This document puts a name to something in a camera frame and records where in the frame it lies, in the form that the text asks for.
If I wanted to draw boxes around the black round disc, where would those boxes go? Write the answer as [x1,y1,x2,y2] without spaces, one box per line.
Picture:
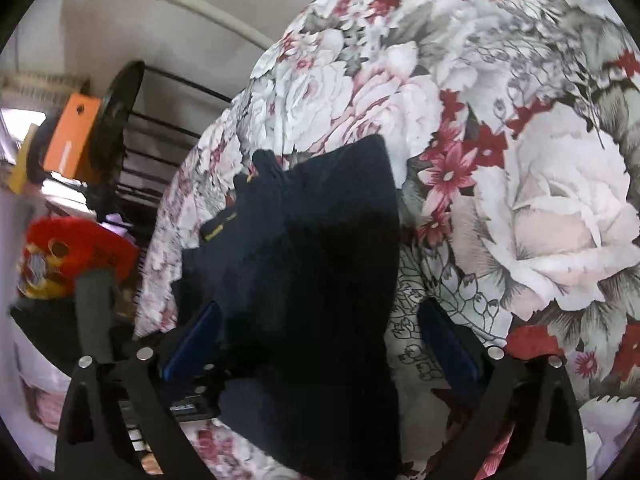
[86,60,147,211]

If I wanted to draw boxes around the white curved pipe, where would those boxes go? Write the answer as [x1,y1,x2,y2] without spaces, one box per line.
[55,0,273,50]

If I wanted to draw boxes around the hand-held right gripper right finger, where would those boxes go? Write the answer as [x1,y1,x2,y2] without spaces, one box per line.
[417,297,586,480]

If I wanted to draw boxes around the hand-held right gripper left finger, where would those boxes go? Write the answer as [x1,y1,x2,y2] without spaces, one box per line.
[54,302,223,480]

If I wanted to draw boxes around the yellow object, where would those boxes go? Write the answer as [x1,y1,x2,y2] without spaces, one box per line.
[9,124,40,196]

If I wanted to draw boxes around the white pink cloth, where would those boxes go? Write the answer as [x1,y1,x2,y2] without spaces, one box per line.
[12,340,73,433]

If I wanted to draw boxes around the red plush toy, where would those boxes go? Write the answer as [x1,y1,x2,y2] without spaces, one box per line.
[19,217,138,302]

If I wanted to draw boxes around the black metal rack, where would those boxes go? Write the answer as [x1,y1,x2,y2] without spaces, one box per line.
[112,67,236,221]

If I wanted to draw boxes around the floral bed sheet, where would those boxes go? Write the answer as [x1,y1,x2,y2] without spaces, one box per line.
[132,0,640,480]

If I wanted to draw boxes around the navy shorts with yellow stripes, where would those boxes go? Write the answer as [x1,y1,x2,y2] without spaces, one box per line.
[170,134,403,480]

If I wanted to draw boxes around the orange box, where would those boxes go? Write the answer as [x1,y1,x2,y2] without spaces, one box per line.
[42,92,102,177]

